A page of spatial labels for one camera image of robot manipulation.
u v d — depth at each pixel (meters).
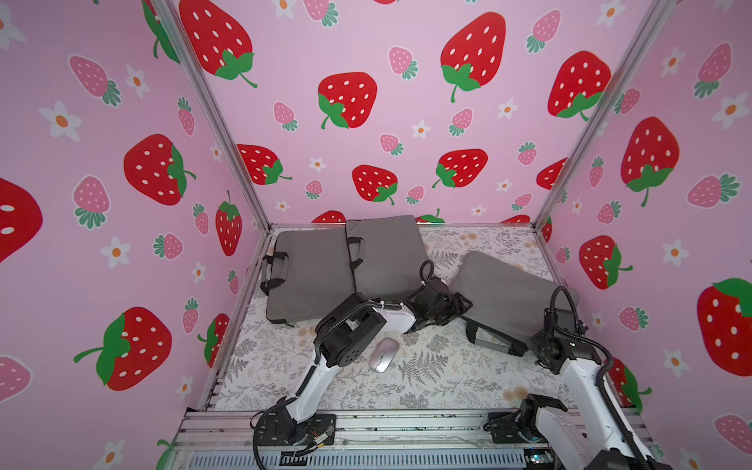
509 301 0.96
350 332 0.55
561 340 0.61
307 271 1.02
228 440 0.73
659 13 0.69
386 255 1.08
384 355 0.85
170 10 0.67
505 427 0.73
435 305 0.77
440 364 0.86
